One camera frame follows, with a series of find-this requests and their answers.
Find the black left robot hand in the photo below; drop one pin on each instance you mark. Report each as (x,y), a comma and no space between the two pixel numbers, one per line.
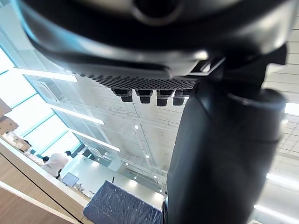
(217,149)

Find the wooden cabinet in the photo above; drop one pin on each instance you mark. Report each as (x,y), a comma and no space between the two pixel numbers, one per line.
(30,186)

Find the square ceiling air vent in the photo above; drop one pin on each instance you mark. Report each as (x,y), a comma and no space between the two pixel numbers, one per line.
(45,89)

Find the long ceiling light strip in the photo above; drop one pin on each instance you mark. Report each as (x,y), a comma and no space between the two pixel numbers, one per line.
(97,141)
(50,75)
(77,114)

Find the person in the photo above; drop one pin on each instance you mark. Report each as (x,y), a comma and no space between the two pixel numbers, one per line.
(56,163)

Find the brown cardboard box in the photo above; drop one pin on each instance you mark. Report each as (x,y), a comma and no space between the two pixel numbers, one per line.
(8,124)

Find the computer monitor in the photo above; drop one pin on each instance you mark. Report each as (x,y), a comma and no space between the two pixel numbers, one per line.
(70,179)

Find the dark blue wrapped folder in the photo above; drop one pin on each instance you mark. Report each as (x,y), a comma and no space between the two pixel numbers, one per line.
(121,205)

